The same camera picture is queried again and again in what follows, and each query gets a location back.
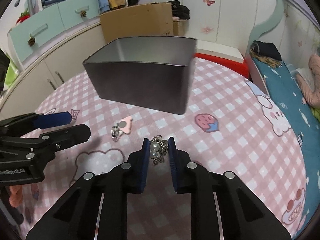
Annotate teal bunk bed frame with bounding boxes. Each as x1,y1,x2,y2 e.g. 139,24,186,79
246,0,320,85

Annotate pink heart keychain charm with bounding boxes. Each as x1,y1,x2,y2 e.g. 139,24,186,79
119,116,133,135

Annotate folded dark clothes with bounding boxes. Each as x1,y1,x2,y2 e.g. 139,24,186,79
251,40,283,62

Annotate pink pillow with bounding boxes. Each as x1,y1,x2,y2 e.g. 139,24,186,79
296,54,320,108

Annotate pink checked cartoon tablecloth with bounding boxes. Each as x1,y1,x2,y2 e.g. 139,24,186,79
20,56,308,240

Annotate blue printed bedsheet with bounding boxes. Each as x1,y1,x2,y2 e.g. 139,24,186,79
252,60,320,195

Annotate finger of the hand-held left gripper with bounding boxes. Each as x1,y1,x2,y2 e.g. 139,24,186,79
0,124,92,160
0,112,72,137

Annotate teal drawer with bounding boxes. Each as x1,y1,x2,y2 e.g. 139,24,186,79
9,17,64,64
58,0,100,32

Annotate pearl chain necklace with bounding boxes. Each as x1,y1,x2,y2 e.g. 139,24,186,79
149,135,170,166

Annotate folded tan clothes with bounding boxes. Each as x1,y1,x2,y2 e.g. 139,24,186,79
255,55,287,68

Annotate person's left hand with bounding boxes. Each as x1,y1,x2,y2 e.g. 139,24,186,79
9,185,24,207

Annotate grey metal box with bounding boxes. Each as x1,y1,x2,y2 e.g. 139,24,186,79
82,37,197,115

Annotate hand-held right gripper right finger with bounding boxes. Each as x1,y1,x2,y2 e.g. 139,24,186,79
168,137,293,240

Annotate green package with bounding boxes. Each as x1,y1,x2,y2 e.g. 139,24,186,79
0,47,17,93

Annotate red stool with white top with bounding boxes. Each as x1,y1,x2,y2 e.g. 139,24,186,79
192,39,250,79

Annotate black clothes pile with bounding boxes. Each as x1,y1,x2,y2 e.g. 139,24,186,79
170,0,191,21

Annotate small cardboard box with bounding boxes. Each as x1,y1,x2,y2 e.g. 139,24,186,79
172,20,187,37

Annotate strawberry plush toy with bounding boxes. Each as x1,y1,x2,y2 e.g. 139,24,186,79
16,9,32,23

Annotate white pillow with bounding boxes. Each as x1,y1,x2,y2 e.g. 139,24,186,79
294,67,312,80

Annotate large cardboard box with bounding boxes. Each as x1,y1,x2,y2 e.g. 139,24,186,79
99,2,174,46

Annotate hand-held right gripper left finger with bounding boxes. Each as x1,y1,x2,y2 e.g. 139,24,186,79
25,137,152,240

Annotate white wardrobe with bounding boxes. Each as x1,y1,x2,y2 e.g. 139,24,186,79
130,0,283,53

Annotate white low cabinet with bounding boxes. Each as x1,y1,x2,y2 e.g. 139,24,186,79
0,19,105,113

